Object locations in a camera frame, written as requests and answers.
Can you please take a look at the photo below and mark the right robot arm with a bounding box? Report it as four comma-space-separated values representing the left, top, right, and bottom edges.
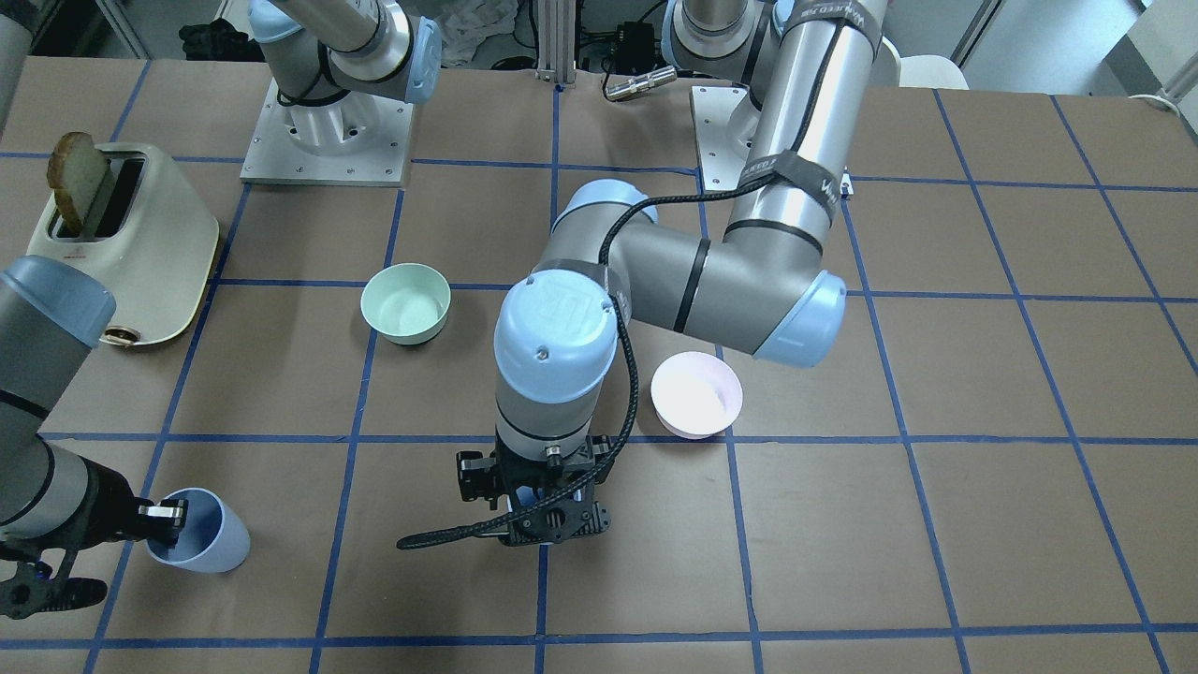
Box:
4, 1, 444, 620

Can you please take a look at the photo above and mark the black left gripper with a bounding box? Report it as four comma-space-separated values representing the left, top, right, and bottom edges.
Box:
455, 435, 611, 547

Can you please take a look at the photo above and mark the mint green bowl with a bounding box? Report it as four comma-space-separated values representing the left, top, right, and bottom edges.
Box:
359, 263, 452, 345

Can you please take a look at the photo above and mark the cream white toaster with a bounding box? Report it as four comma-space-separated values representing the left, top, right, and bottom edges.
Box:
26, 142, 220, 346

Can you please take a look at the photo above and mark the toast bread slice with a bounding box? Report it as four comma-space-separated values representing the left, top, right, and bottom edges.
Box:
46, 130, 109, 236

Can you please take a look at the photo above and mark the blue cup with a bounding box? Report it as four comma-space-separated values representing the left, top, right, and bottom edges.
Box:
509, 485, 541, 512
145, 488, 252, 573

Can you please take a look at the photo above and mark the black power adapter background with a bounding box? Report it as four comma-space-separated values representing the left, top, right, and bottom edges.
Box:
605, 22, 658, 75

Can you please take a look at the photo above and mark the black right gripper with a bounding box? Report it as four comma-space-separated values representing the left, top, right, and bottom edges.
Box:
1, 468, 189, 620

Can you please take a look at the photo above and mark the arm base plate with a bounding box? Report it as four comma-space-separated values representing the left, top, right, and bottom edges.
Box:
690, 85, 760, 193
240, 81, 416, 188

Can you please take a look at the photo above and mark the blue cup front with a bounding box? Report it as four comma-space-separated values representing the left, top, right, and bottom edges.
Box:
145, 488, 252, 573

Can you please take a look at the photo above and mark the silver cylinder connector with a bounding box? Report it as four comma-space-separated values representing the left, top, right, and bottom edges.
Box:
603, 66, 678, 103

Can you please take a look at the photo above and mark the pink bowl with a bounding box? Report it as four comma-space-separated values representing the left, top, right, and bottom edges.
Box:
651, 351, 743, 441

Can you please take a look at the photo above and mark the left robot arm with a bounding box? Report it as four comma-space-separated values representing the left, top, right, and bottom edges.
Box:
398, 1, 887, 549

